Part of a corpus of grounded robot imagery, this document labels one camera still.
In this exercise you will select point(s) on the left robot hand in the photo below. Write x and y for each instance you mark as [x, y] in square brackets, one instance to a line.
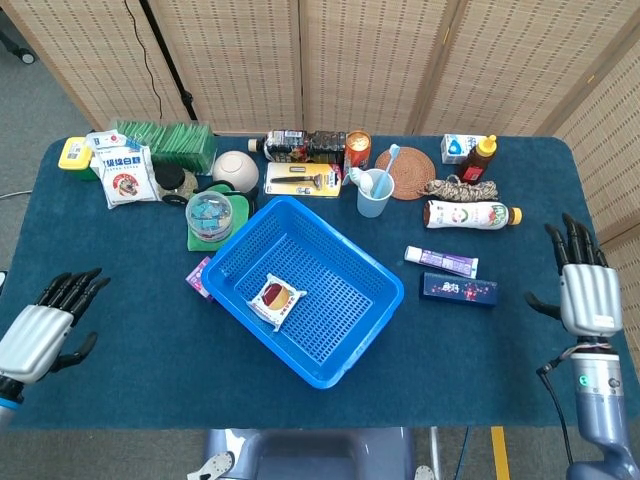
[35, 340]

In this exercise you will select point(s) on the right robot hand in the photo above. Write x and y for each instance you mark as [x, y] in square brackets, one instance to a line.
[590, 300]

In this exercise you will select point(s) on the white purple toothpaste tube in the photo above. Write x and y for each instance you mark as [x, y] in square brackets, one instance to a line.
[445, 261]

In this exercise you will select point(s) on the small snack packet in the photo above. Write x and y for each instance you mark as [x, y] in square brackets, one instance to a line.
[275, 299]

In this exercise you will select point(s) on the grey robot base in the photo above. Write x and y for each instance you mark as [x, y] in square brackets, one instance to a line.
[320, 455]

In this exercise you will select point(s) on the blue felt table cover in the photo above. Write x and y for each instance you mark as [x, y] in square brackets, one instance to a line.
[125, 375]

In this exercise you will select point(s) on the dark blue printed box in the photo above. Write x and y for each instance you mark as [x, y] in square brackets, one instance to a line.
[460, 291]

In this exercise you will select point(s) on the white-label bottle yellow cap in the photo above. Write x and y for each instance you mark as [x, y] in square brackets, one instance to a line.
[470, 215]

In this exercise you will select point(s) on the small purple box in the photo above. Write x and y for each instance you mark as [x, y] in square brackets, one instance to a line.
[197, 279]

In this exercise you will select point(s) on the yellow floor tape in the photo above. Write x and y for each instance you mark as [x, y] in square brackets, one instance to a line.
[500, 452]

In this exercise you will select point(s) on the honey bottle yellow cap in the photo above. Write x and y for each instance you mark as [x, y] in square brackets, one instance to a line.
[475, 165]

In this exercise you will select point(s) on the white sugar bag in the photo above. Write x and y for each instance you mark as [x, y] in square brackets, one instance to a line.
[127, 180]

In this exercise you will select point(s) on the yellow small box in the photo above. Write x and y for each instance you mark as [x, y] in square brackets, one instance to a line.
[75, 155]

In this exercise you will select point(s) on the white blue milk carton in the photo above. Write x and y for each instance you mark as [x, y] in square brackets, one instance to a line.
[457, 148]

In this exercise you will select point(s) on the black-lid glass jar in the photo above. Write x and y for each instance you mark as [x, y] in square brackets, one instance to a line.
[172, 182]

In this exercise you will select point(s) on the small white packet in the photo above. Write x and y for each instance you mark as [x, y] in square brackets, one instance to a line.
[102, 139]

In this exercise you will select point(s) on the clear round clip container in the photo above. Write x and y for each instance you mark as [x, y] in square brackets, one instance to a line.
[210, 215]

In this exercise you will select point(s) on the round woven coaster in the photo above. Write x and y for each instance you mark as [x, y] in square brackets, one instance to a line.
[412, 172]

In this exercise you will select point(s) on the light blue cup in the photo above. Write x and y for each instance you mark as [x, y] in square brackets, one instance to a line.
[372, 202]

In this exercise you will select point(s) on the blue toothbrush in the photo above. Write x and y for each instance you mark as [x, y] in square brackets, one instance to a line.
[386, 175]

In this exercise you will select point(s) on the clear box green packets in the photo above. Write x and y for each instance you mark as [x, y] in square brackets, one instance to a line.
[175, 145]

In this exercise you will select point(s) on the white tube in cup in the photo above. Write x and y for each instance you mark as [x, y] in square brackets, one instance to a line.
[361, 179]

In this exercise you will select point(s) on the beige bowl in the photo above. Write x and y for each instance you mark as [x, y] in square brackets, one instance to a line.
[235, 170]

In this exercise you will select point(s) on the orange drink can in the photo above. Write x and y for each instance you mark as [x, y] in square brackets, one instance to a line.
[357, 150]

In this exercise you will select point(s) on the blue plastic mesh basket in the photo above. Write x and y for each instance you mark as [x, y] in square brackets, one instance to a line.
[320, 375]

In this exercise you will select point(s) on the black chair caster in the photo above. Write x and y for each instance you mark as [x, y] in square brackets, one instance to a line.
[27, 57]

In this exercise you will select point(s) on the razor in yellow pack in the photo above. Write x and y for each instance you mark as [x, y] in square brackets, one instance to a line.
[300, 180]

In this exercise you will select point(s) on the black pole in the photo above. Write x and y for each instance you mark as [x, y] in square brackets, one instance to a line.
[167, 55]

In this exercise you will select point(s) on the bamboo folding screen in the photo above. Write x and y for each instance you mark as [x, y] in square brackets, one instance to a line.
[370, 60]

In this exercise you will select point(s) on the dark drink bottle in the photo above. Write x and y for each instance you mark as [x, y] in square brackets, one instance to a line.
[300, 145]

